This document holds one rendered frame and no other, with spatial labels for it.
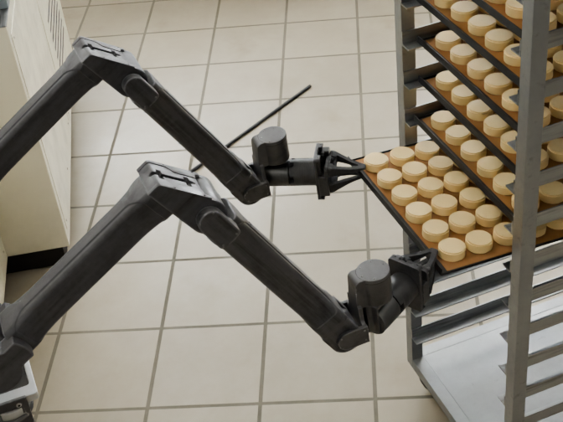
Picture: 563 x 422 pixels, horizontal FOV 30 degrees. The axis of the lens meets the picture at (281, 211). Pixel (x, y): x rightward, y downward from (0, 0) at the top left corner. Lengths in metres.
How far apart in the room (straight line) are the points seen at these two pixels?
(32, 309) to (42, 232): 1.68
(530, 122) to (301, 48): 2.60
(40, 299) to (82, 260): 0.09
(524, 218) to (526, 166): 0.11
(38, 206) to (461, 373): 1.34
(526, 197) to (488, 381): 0.88
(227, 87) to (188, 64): 0.26
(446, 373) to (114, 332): 0.99
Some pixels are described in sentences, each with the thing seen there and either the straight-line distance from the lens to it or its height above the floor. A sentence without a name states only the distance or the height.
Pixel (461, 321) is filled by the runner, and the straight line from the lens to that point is 2.64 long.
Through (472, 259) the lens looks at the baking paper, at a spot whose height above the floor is 0.81.
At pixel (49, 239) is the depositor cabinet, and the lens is 3.26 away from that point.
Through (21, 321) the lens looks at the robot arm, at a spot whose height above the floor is 1.05.
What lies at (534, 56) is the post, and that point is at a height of 1.23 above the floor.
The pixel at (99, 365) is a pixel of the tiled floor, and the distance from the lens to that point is 2.99.
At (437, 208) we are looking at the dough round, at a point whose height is 0.82.
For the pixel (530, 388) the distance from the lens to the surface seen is 2.23.
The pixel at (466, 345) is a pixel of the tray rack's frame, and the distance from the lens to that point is 2.70.
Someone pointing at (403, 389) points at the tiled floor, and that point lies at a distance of 2.79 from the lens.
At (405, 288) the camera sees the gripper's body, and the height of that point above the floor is 0.83.
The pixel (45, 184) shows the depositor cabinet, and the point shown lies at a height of 0.32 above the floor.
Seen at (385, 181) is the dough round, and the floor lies 0.83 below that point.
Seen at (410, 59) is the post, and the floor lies 1.00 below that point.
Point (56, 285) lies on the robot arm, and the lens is 1.56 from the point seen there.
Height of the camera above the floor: 2.07
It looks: 38 degrees down
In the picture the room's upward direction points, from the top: 7 degrees counter-clockwise
